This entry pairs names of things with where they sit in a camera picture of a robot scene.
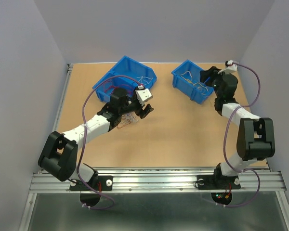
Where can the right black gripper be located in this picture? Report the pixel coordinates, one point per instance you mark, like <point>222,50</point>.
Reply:
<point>212,72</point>

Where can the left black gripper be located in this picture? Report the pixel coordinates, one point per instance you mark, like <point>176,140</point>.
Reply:
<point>145,111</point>

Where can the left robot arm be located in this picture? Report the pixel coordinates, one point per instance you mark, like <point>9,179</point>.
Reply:
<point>59,154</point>

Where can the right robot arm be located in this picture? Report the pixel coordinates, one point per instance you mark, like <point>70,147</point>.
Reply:
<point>255,139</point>

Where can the small blue bin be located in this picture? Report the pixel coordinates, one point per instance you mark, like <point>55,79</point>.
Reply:
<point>186,78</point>

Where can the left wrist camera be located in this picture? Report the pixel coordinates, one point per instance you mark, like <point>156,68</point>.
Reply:
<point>143,94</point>

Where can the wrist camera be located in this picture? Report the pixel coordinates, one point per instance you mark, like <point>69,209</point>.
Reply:
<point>230,67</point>
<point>143,94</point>

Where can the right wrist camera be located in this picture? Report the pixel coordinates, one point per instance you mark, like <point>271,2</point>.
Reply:
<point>230,67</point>

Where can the aluminium frame rail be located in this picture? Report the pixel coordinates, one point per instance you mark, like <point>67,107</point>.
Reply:
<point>165,151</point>

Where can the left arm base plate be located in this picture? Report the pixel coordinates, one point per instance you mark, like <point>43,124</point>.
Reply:
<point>100,183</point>

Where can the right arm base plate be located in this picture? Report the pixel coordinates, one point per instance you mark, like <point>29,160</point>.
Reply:
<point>210,182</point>

